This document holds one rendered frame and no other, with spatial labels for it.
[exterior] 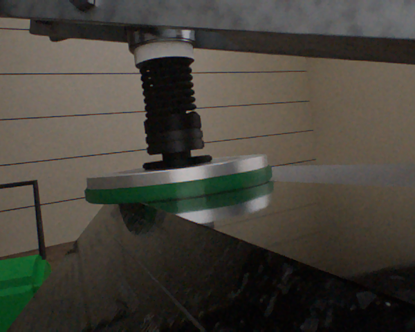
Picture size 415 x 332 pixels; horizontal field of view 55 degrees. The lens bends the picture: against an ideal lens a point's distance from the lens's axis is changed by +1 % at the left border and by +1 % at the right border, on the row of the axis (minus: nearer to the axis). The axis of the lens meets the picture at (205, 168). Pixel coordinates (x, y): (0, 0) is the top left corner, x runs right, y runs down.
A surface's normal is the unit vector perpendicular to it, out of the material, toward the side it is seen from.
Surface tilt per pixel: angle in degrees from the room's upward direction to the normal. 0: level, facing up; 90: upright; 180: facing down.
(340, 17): 90
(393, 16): 90
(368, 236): 0
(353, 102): 90
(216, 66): 90
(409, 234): 0
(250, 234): 0
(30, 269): 34
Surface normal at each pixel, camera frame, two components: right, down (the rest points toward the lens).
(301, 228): -0.12, -0.99
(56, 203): 0.50, -0.01
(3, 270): -0.02, -0.80
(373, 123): -0.86, 0.13
